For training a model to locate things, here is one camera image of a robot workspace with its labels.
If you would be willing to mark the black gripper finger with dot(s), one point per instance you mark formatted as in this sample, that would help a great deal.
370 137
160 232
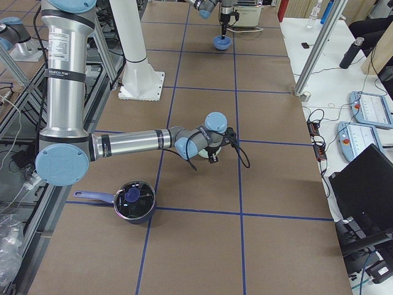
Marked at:
223 31
213 159

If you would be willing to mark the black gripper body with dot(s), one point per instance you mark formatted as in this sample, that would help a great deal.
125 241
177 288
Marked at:
211 152
225 19

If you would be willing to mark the green bowl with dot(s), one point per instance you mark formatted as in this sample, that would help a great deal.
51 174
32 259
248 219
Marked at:
204 154

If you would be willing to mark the blue bowl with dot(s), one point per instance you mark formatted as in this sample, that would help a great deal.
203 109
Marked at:
222 42

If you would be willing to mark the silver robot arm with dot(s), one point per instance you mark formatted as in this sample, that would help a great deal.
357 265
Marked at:
80 75
206 7

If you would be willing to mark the cream and chrome toaster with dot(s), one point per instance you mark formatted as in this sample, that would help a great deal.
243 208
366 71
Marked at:
249 13

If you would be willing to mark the dark blue saucepan with lid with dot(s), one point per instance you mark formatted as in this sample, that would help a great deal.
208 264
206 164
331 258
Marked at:
134 202

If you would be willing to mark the black water bottle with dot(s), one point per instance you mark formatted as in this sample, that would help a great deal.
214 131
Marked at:
351 53

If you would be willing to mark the near blue teach pendant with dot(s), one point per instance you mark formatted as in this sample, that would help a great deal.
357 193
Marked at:
354 138

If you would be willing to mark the blue teach pendant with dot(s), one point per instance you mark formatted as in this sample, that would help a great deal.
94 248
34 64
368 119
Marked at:
369 108
354 138

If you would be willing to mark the black laptop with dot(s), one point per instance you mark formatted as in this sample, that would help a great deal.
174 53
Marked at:
364 188

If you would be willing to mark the far blue teach pendant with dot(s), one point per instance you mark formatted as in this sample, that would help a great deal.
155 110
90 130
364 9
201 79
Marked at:
369 108

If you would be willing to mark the crumpled clear plastic bag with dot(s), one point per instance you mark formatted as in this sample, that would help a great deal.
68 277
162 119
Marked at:
11 247

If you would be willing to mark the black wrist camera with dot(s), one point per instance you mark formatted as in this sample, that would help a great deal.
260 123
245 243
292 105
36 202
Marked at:
229 138

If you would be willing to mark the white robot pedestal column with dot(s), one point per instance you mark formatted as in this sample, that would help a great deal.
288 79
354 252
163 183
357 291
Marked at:
139 81

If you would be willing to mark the aluminium frame post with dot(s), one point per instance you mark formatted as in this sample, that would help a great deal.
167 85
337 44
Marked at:
321 40

